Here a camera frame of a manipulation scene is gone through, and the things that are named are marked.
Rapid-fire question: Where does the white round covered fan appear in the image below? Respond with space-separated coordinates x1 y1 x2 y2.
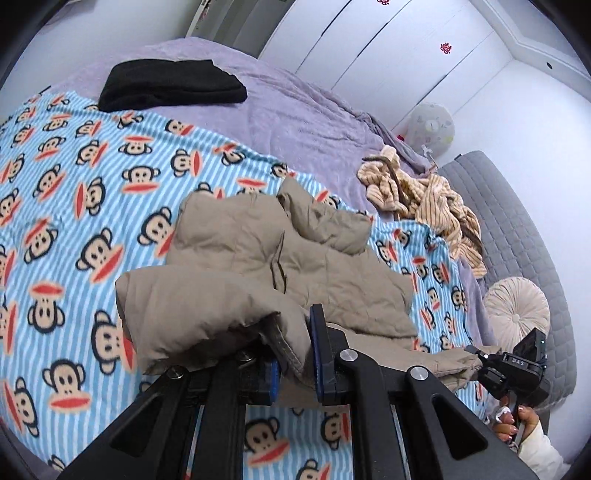
409 102 456 155

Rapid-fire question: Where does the beige puffer jacket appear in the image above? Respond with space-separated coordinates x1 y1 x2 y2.
115 176 502 393

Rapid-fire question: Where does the black folded garment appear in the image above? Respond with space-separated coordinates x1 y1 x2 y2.
98 59 249 113

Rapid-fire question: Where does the grey quilted headboard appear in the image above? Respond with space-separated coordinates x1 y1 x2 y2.
436 150 578 411

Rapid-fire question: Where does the person's right forearm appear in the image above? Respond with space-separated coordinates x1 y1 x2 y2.
517 425 571 476

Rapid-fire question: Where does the purple bedspread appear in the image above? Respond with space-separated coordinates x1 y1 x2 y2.
0 38 490 476

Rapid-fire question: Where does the beige striped fleece garment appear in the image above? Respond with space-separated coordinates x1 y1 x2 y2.
357 147 488 278

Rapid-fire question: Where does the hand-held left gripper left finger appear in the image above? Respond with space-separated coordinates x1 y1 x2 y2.
58 353 282 480

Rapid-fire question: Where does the blue striped monkey print blanket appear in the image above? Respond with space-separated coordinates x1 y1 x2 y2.
0 90 490 480

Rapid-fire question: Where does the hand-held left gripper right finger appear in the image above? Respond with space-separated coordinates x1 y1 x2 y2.
308 303 541 480

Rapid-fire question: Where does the person's right hand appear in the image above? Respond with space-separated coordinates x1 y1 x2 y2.
490 401 543 450

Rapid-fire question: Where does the beige round cushion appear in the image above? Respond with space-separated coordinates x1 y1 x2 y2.
482 277 551 344

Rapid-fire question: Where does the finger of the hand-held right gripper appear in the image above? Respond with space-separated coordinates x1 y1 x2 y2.
464 344 502 366

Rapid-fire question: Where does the white wardrobe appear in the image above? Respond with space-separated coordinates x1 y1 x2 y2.
259 0 513 134

